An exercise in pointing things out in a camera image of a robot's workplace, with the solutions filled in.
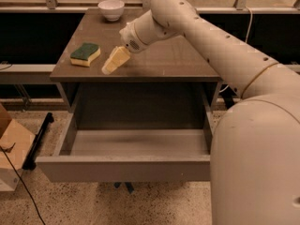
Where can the open grey top drawer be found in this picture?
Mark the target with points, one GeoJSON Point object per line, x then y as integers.
{"type": "Point", "coordinates": [125, 138]}

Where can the grey cabinet with glossy top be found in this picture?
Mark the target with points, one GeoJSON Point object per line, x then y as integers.
{"type": "Point", "coordinates": [161, 87]}

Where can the cardboard box at left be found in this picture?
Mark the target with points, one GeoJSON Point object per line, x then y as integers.
{"type": "Point", "coordinates": [16, 141]}

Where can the green and yellow sponge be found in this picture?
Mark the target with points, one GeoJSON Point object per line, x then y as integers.
{"type": "Point", "coordinates": [85, 55]}

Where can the white ceramic bowl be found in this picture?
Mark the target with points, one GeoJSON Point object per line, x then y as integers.
{"type": "Point", "coordinates": [112, 10]}

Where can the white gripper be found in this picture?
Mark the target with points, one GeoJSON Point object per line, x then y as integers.
{"type": "Point", "coordinates": [130, 38]}

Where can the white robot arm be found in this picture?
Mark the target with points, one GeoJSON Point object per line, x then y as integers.
{"type": "Point", "coordinates": [255, 151]}

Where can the black bar on floor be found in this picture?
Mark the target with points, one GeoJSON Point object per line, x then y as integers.
{"type": "Point", "coordinates": [29, 163]}

